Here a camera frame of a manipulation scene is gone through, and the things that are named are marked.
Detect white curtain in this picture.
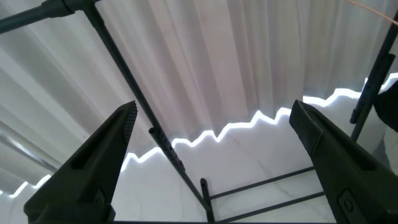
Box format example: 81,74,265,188
0,0,398,198

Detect black short-sleeved shirt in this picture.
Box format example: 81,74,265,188
373,80,398,133

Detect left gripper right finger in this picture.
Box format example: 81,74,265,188
289,99,398,222

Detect black clothes rack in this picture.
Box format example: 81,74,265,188
0,0,398,222

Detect pink clothes hanger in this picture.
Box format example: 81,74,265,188
347,0,398,26

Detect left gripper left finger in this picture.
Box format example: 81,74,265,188
24,100,138,222

